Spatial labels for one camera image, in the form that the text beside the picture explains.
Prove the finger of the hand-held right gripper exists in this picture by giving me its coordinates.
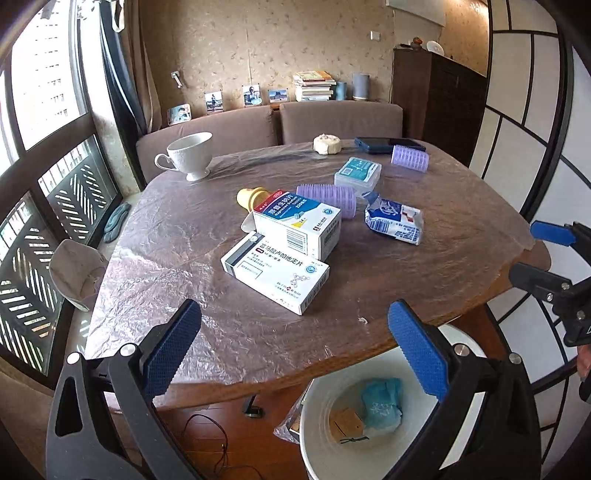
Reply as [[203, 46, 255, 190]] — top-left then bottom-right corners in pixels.
[[530, 220, 591, 248], [509, 262, 591, 320]]

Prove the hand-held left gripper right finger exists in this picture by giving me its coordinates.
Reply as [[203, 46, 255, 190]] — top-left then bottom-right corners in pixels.
[[383, 300, 541, 480]]

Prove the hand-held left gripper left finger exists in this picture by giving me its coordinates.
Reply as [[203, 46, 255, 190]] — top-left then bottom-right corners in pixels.
[[46, 299, 204, 480]]

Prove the white and grey medicine box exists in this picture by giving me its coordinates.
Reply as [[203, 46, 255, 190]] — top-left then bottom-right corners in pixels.
[[220, 232, 330, 316]]

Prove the blue white snack packet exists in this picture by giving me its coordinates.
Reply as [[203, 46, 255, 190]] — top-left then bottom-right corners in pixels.
[[362, 191, 424, 246]]

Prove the white plastic bin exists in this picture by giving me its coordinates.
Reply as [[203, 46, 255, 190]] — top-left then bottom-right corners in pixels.
[[299, 323, 488, 480]]

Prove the small yellow bottle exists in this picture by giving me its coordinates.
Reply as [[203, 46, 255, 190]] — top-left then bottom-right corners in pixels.
[[237, 187, 269, 213]]

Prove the red and blue medicine box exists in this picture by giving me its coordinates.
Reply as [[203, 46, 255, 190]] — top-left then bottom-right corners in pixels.
[[252, 190, 342, 262]]

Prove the cream tissue paper roll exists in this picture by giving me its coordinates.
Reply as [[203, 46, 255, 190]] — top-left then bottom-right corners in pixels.
[[313, 134, 343, 155]]

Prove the crumpled blue wrapper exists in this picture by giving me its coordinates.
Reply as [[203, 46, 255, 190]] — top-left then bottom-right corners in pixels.
[[361, 377, 403, 428]]

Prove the wooden table with plastic cover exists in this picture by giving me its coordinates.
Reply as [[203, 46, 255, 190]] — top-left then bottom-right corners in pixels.
[[85, 138, 539, 374]]

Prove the brown paper tag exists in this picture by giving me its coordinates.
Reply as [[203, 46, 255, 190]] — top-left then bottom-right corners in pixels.
[[329, 406, 370, 444]]

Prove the grey baseball cap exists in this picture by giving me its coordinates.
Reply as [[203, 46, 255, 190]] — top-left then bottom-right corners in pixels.
[[49, 239, 109, 312]]

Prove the clear plastic bag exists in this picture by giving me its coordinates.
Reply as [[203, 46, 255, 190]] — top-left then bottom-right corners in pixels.
[[273, 388, 308, 445]]

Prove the purple hair roller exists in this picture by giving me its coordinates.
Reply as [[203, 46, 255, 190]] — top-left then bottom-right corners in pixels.
[[296, 184, 357, 217], [392, 144, 430, 169]]

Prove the white panelled partition screen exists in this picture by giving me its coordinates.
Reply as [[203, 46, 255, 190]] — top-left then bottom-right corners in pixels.
[[468, 0, 591, 462]]

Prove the dark wooden cabinet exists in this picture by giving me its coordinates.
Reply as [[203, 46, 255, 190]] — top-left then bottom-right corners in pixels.
[[392, 47, 489, 162]]

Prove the black patterned window railing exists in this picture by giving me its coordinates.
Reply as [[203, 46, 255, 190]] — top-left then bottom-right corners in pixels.
[[0, 134, 123, 370]]

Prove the clear plastic box teal label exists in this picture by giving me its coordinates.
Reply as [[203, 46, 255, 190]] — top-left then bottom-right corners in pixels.
[[334, 157, 382, 192]]

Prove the dark blue smartphone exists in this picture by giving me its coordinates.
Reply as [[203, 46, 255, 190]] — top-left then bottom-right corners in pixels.
[[355, 137, 426, 154]]

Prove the white porcelain cup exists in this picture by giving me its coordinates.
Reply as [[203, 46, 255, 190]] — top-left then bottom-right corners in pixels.
[[154, 132, 214, 182]]

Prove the brown upholstered chair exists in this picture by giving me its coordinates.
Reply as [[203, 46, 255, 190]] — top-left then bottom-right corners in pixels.
[[279, 102, 404, 145], [136, 108, 278, 183]]

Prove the dark blue curtain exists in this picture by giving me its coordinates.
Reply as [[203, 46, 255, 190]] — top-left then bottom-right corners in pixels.
[[98, 14, 146, 139]]

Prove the beige sheer curtain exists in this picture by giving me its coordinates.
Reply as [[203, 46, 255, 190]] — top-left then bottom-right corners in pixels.
[[127, 0, 160, 134]]

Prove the stack of books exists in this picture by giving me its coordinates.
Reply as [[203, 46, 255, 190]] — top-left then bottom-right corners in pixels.
[[293, 70, 337, 102]]

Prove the thin black cable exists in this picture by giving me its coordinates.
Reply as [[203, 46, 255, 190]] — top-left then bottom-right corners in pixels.
[[184, 413, 229, 472]]

